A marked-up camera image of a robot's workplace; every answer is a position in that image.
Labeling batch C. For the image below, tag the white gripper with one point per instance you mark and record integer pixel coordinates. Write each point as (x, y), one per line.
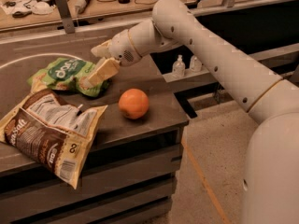
(121, 48)

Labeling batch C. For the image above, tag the green rice chip bag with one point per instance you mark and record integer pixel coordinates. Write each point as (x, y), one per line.
(69, 75)

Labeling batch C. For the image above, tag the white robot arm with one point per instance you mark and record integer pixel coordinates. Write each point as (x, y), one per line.
(271, 179)

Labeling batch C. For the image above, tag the brown chip bag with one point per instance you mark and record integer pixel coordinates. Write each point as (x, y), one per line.
(52, 132)

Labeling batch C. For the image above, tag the orange fruit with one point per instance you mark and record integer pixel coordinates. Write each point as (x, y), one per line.
(134, 103)

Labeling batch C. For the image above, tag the clear sanitizer bottle left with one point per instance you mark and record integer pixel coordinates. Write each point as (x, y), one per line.
(178, 68)

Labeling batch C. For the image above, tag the clear sanitizer bottle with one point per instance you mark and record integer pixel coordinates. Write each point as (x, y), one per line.
(178, 68)
(195, 64)

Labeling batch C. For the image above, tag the white face mask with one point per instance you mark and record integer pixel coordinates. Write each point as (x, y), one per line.
(42, 8)

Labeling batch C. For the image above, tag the clear sanitizer bottle right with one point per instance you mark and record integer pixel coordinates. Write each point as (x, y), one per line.
(195, 64)

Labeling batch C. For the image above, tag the dark wooden drawer counter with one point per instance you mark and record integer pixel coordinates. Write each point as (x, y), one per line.
(129, 173)

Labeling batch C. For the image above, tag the grey metal bracket left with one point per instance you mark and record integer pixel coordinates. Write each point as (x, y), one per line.
(65, 15)

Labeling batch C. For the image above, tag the handheld tool with cable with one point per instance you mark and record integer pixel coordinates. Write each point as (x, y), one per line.
(81, 5)

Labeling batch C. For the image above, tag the grey metal ledge rail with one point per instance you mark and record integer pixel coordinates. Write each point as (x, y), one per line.
(280, 58)

